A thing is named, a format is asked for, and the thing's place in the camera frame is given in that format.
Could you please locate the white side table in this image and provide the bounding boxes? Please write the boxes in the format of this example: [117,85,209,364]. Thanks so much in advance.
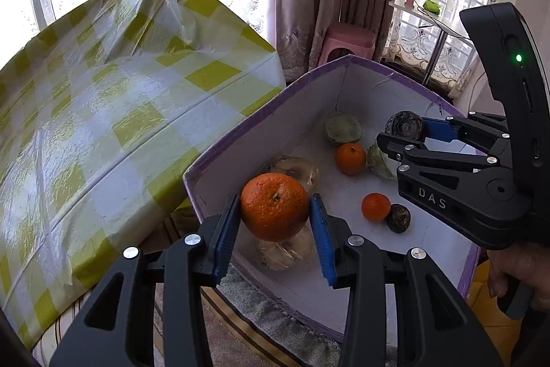
[389,0,475,88]

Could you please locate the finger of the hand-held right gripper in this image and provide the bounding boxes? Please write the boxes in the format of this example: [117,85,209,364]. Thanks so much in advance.
[376,131,513,175]
[422,112,512,143]

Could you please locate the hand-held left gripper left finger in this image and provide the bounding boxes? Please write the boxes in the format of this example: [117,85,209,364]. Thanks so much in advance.
[49,193,241,367]

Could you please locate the pink plastic stool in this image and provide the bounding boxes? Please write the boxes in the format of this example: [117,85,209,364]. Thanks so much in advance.
[320,23,378,62]

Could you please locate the small dark round mangosteen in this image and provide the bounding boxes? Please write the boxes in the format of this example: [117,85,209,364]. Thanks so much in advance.
[386,204,412,234]

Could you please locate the small orange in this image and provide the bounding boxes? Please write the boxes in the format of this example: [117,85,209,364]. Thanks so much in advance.
[361,193,392,223]

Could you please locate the white cardboard box purple edge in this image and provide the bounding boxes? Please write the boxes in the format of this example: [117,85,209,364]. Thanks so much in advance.
[183,54,482,344]

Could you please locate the striped brown blanket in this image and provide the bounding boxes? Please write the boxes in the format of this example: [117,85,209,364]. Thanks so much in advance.
[32,208,396,367]

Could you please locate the dark striped shell object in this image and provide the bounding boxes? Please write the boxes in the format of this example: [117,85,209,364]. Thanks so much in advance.
[385,110,425,142]

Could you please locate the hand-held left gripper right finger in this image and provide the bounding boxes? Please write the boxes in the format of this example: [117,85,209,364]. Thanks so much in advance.
[310,194,503,367]

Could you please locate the yellow checked plastic tablecloth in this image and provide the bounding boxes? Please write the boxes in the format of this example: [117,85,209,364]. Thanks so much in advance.
[0,0,286,350]

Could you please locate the person's right hand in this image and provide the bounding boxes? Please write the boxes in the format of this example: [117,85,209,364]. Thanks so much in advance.
[487,249,523,299]

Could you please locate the small wrapped green vegetable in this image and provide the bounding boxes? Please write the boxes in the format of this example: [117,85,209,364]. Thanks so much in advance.
[366,144,397,181]

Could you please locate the plastic-wrapped green cabbage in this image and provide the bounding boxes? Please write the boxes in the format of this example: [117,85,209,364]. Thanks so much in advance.
[324,111,364,146]

